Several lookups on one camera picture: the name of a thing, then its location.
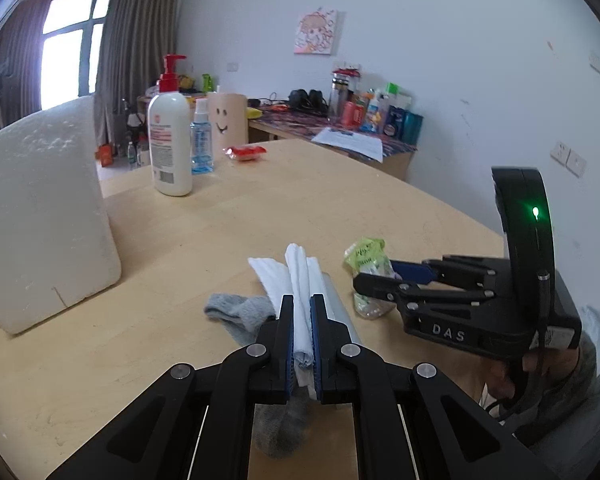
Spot glass bottle with red lid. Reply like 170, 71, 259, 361
328, 63, 361, 124

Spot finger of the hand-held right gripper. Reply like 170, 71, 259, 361
352, 272, 497, 312
390, 255, 499, 288

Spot glass balcony door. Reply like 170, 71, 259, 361
40, 0, 115, 112

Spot wooden desk with patterned cover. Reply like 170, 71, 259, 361
247, 106, 418, 183

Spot pink cartoon wall poster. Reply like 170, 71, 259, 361
294, 8, 340, 56

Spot white cloth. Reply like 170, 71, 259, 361
247, 243, 327, 402

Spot white box with green lid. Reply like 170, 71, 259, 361
384, 82, 412, 111

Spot brown curtain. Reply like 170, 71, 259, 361
94, 0, 181, 147
0, 0, 54, 137

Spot printed paper sheet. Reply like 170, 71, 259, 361
311, 127, 384, 164

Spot white lotion pump bottle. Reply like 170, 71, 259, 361
147, 55, 194, 197

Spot white cartoon print bottle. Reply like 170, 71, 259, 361
366, 89, 389, 134

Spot red can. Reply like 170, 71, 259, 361
342, 101, 366, 130

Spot green plastic packet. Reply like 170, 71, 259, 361
343, 237, 397, 320

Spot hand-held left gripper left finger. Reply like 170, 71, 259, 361
45, 294, 296, 480

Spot black headphones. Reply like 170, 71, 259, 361
288, 89, 329, 114

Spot smiley face paper cup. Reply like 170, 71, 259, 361
207, 91, 250, 149

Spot white foam box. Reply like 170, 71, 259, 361
0, 96, 123, 336

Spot person's right hand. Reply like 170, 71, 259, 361
480, 357, 516, 414

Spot grey sock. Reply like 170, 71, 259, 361
203, 292, 314, 461

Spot blue spray bottle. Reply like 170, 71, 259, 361
190, 98, 215, 175

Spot red snack packet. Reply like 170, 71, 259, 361
223, 145, 268, 163

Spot person's right forearm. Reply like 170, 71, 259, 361
527, 340, 600, 457

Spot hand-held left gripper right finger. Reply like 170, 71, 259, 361
310, 294, 556, 480

